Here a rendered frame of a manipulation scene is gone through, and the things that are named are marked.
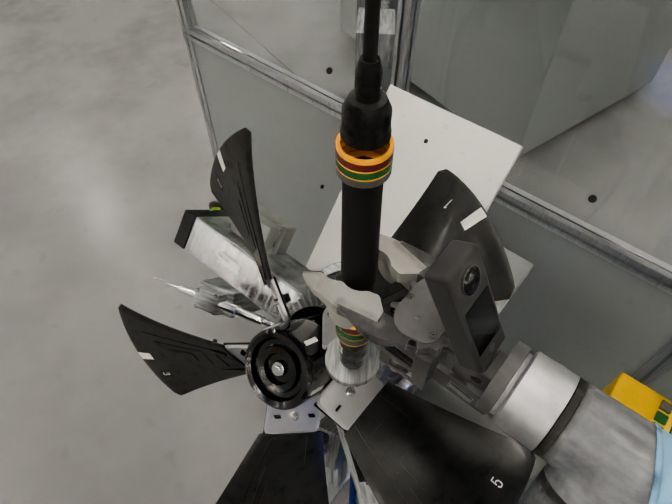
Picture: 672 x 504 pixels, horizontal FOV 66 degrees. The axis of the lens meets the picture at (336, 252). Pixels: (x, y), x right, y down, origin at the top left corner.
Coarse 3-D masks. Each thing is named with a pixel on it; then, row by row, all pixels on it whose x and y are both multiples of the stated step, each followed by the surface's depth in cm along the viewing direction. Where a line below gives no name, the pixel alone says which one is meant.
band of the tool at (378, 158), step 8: (392, 136) 38; (336, 144) 37; (344, 144) 40; (392, 144) 37; (344, 152) 37; (352, 152) 41; (360, 152) 41; (368, 152) 41; (384, 152) 40; (392, 152) 37; (352, 160) 36; (360, 160) 36; (368, 160) 36; (376, 160) 36; (384, 160) 37; (384, 168) 37
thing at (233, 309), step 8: (160, 280) 104; (176, 288) 101; (184, 288) 100; (192, 296) 99; (224, 304) 95; (232, 304) 94; (232, 312) 94; (240, 312) 93; (248, 312) 93; (248, 320) 93; (256, 320) 91; (264, 320) 91
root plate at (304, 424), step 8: (312, 400) 81; (272, 408) 79; (296, 408) 81; (304, 408) 81; (312, 408) 82; (272, 416) 79; (288, 416) 80; (304, 416) 81; (320, 416) 82; (272, 424) 80; (280, 424) 80; (288, 424) 81; (296, 424) 81; (304, 424) 82; (312, 424) 82; (272, 432) 80; (280, 432) 80; (288, 432) 81; (296, 432) 81; (304, 432) 82
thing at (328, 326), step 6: (324, 312) 79; (324, 318) 78; (324, 324) 77; (330, 324) 76; (324, 330) 76; (330, 330) 74; (324, 336) 75; (330, 336) 73; (336, 336) 72; (324, 342) 74; (330, 342) 72; (324, 348) 73
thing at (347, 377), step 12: (336, 348) 66; (372, 348) 66; (336, 360) 65; (372, 360) 65; (336, 372) 64; (348, 372) 64; (360, 372) 64; (372, 372) 64; (348, 384) 64; (360, 384) 64
